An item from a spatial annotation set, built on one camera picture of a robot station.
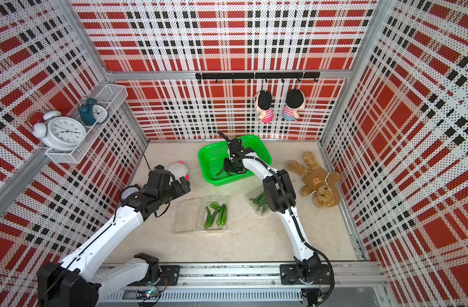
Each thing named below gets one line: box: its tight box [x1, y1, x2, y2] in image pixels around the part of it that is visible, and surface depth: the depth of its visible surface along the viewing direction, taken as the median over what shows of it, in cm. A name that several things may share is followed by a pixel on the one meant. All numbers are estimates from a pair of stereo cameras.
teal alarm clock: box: [78, 97, 110, 126], surface depth 74 cm
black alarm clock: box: [120, 183, 141, 201], surface depth 98 cm
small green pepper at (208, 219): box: [203, 205, 213, 229], surface depth 88 cm
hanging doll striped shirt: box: [282, 88, 306, 122], surface depth 96 cm
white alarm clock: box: [26, 110, 87, 152], surface depth 63 cm
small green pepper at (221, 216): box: [216, 204, 226, 230], surface depth 89 cm
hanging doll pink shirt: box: [253, 90, 275, 124], surface depth 97 cm
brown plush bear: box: [287, 150, 341, 208], surface depth 95 cm
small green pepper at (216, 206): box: [207, 202, 221, 228], surface depth 91 cm
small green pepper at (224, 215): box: [220, 204, 227, 226], surface depth 90 cm
